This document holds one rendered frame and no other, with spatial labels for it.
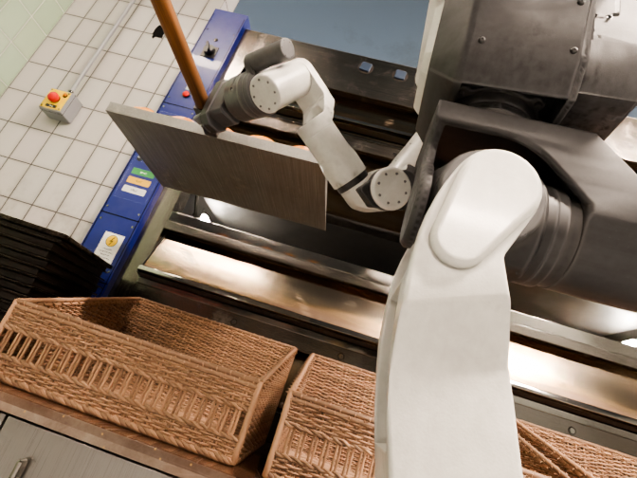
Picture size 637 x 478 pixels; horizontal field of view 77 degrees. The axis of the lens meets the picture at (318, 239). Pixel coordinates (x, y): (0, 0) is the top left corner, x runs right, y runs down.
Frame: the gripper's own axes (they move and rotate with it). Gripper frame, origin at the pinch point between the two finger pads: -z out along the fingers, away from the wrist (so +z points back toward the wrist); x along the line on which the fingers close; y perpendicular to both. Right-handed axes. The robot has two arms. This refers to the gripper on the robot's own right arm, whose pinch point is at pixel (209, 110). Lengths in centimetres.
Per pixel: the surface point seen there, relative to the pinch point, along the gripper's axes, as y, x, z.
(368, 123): 63, -51, -9
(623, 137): 123, -77, 67
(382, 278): 78, 6, 4
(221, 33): 21, -81, -69
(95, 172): 11, -4, -88
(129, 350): 10, 51, -6
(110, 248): 22, 23, -68
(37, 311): -2, 49, -23
